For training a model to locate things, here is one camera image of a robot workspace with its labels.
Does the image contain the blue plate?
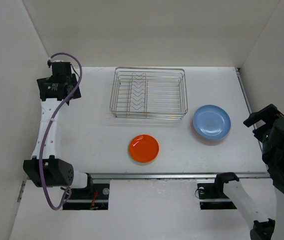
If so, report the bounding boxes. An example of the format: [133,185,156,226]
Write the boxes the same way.
[192,104,231,142]

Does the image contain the tan orange plate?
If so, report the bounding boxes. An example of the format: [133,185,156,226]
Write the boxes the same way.
[194,132,225,146]

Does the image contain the wire dish rack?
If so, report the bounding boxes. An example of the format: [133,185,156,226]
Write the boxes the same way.
[109,67,188,120]

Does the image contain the small orange plate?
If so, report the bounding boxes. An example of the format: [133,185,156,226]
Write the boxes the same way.
[128,134,160,162]

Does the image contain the pink plate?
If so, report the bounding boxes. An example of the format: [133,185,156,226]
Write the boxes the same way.
[189,122,224,146]

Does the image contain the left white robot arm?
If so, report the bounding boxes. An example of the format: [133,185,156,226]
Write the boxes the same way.
[23,61,94,199]

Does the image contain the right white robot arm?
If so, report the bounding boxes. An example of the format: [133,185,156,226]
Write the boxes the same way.
[213,104,284,240]

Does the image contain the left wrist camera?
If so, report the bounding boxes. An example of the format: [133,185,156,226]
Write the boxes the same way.
[47,58,64,68]

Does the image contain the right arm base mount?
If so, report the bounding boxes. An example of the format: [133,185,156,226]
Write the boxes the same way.
[195,182,236,210]

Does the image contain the metal rail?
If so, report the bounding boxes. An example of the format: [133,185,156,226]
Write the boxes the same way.
[90,172,270,180]

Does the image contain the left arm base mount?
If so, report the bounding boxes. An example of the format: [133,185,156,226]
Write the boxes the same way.
[62,179,110,211]

